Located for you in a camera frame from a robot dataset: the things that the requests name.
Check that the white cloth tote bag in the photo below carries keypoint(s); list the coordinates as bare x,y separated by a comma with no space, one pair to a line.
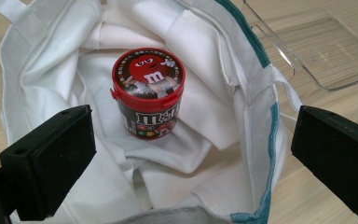
214,124

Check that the clear plastic tray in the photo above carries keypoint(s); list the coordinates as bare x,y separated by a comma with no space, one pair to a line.
323,46

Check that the red lidded candy jar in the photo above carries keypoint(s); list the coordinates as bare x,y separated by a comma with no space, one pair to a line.
148,93

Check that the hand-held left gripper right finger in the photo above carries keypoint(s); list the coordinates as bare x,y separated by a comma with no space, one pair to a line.
338,155

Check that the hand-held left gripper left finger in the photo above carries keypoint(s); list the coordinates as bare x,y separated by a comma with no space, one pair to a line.
52,161

